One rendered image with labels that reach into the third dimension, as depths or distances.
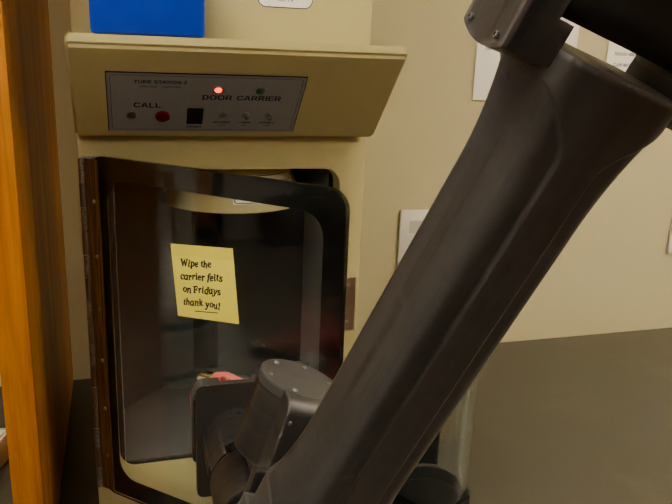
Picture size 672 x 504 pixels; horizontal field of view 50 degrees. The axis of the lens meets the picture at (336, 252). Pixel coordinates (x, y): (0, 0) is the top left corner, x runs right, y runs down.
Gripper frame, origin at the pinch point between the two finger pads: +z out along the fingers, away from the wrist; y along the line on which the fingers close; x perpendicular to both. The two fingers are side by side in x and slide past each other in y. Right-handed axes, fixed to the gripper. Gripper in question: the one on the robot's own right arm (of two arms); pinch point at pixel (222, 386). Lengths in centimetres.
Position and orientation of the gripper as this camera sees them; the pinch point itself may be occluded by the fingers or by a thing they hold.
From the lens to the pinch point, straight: 68.5
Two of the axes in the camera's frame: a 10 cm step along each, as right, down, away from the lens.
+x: -9.6, 0.4, -2.8
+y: 0.5, -9.5, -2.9
